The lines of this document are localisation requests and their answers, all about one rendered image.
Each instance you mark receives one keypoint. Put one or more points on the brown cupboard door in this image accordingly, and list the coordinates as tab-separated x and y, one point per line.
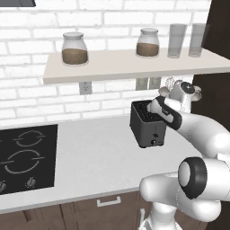
30	218
145	206

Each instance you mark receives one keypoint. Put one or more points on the clear drinking glass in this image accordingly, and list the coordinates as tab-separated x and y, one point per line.
197	40
176	40

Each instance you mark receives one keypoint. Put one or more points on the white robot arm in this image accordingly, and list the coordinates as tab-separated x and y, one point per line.
206	134

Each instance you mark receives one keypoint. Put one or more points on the dark grey toaster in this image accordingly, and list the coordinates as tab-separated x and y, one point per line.
148	131

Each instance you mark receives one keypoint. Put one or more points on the pale wall shelf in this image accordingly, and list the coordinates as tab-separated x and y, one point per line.
119	66

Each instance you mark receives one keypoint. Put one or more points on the dark extractor hood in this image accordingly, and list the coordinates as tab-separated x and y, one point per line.
16	2

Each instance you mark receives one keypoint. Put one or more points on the white wall socket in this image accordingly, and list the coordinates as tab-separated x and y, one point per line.
85	88

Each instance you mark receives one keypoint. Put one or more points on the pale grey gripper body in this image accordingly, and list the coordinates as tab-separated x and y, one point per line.
163	91

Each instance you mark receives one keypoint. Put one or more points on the glass jar with brown contents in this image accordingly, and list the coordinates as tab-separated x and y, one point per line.
74	49
147	43

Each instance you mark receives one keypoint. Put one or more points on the grey hob knob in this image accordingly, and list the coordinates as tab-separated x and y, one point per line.
2	186
30	181

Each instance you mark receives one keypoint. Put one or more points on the black hob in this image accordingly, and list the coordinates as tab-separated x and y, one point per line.
28	158

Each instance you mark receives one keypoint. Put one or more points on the brown drawer front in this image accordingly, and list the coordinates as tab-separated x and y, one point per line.
86	215

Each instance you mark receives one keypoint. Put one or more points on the grey wall switch plate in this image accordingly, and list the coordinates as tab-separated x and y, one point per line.
141	84
154	83

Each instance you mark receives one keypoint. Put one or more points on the dark brown tall cabinet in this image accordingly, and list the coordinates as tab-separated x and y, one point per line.
218	30

